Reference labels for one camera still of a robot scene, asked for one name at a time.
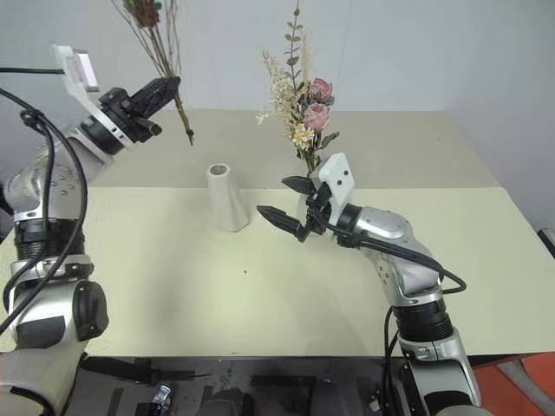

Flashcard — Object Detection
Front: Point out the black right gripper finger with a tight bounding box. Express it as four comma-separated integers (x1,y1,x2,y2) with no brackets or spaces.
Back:
281,175,317,197
256,205,306,237

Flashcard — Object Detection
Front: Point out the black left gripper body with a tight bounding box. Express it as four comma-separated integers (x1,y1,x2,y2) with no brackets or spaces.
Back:
98,87,164,145

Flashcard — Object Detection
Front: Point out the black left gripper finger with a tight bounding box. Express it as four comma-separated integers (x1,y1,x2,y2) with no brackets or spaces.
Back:
139,76,181,104
129,84,180,117

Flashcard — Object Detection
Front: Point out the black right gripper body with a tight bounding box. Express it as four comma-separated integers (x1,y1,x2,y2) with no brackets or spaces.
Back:
297,183,336,242

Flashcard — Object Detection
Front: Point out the dried brown twig bouquet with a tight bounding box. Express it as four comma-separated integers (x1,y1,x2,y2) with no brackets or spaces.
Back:
110,0,197,147

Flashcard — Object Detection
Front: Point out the pink rose flower bouquet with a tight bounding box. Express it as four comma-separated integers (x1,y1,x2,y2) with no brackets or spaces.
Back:
255,0,341,179

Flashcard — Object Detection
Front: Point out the white conical ceramic vase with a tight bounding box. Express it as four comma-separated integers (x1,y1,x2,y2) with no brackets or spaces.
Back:
206,162,251,234

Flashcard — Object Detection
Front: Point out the small silver metal clip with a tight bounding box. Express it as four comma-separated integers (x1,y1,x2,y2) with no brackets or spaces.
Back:
151,383,174,411

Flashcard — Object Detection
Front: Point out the dark grey object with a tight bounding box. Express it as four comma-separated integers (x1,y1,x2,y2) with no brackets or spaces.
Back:
537,224,555,257

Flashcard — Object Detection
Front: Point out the red orange object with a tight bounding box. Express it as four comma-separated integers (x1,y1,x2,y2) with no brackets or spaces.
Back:
471,353,555,416

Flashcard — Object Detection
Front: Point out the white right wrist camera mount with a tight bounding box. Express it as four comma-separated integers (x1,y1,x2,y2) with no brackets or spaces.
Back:
310,153,356,226

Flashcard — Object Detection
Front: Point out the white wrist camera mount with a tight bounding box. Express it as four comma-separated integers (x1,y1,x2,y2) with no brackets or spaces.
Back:
52,43,130,146
310,153,356,226

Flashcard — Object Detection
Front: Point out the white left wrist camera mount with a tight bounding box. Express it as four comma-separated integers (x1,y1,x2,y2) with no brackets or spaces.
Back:
52,43,130,146

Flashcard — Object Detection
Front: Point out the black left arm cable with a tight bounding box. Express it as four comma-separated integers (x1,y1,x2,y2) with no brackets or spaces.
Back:
0,88,90,333

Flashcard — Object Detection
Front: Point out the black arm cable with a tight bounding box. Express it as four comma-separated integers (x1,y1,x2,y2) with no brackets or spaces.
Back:
0,88,90,333
332,228,468,416

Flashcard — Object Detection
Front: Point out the thin black left camera cable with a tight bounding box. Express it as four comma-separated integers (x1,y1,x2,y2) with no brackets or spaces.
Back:
0,67,67,75

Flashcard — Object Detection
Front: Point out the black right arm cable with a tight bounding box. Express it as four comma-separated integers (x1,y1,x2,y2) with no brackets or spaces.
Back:
332,228,468,416

